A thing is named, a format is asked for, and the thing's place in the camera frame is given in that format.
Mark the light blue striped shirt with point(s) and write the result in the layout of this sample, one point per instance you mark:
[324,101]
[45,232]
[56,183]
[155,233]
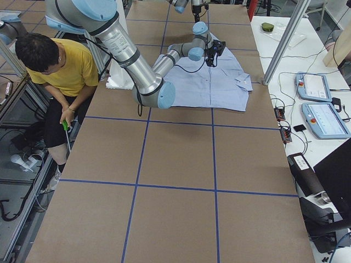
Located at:
[197,85]

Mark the person in yellow shirt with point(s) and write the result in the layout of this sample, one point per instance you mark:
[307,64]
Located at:
[67,71]

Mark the green handled tool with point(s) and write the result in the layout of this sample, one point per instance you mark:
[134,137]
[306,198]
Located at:
[66,128]

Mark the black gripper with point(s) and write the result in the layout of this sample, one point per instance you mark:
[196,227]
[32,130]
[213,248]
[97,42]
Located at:
[196,11]
[211,53]

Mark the blue teach pendant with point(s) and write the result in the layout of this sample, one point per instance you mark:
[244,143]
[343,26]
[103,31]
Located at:
[324,121]
[313,87]

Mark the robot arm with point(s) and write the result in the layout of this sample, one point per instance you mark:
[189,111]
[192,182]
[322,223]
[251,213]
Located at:
[180,5]
[100,19]

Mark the green cloth pouch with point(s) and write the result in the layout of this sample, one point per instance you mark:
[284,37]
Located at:
[267,27]

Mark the lower blue teach pendant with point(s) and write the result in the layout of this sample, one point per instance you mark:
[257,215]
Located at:
[324,121]

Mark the aluminium frame post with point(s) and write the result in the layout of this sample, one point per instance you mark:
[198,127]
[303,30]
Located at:
[291,27]

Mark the upper blue teach pendant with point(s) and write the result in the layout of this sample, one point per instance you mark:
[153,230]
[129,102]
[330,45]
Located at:
[313,87]

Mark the black monitor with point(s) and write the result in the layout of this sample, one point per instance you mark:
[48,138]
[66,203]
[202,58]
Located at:
[333,173]

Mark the black phone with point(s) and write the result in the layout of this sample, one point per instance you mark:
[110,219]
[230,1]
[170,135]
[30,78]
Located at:
[299,128]

